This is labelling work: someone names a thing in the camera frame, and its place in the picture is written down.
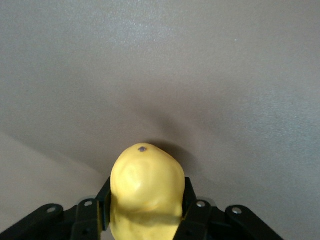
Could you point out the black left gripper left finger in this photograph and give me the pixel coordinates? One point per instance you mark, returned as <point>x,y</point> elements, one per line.
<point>87,217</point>

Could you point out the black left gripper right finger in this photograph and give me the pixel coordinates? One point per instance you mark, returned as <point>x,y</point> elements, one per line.
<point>197,220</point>

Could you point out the yellow potato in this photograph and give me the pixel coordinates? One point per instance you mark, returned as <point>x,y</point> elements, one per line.
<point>147,190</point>

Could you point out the brown table mat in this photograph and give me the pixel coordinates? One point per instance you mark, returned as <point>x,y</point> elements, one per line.
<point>150,62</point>

